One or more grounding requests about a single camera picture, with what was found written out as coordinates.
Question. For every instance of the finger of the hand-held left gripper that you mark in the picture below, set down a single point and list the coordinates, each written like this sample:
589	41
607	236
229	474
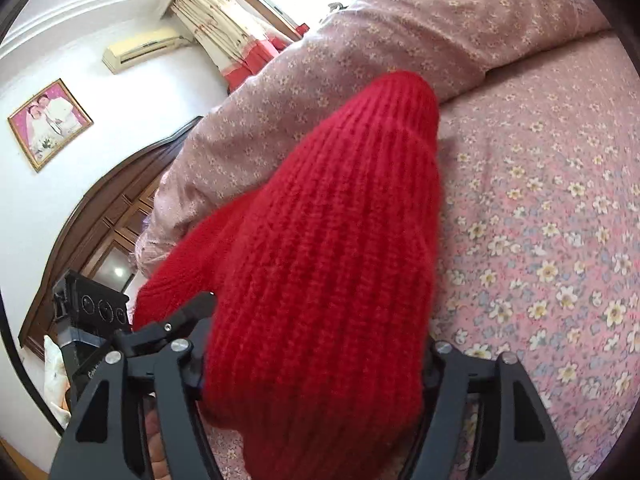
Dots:
172	322

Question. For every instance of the pink floral quilt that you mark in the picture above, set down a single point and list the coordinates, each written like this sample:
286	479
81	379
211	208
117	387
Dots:
400	35

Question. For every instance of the red knitted sweater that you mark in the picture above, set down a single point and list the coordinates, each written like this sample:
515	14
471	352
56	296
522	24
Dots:
330	270

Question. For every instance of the dark wooden headboard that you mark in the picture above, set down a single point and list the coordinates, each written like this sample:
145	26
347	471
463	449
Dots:
115	220

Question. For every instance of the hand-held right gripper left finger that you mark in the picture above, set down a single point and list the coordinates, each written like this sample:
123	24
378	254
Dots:
175	410

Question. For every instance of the framed wall photo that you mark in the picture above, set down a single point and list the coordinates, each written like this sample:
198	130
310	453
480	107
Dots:
49	122

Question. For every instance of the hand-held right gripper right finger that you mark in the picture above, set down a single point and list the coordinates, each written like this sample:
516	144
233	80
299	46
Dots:
450	400

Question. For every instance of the cream and red curtain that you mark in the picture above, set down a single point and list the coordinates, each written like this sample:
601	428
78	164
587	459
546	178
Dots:
225	30

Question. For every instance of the white air conditioner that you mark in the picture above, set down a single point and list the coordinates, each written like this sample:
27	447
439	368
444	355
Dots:
140	49

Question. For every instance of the person's left hand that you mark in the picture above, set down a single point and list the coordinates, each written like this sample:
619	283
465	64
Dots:
152	435

